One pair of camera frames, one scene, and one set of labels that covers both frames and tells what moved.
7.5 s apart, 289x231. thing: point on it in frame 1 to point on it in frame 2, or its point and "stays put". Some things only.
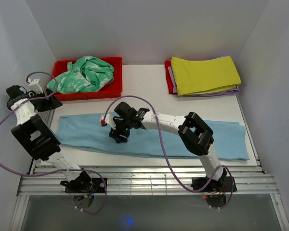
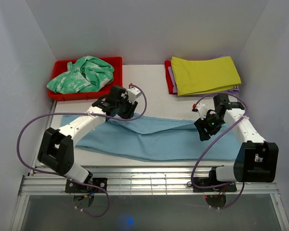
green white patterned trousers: (85, 74) stays put
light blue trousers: (85, 133) stays put
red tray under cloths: (168, 63) stays put
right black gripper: (115, 134) to (201, 124)
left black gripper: (53, 103) to (131, 108)
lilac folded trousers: (232, 91) stays put
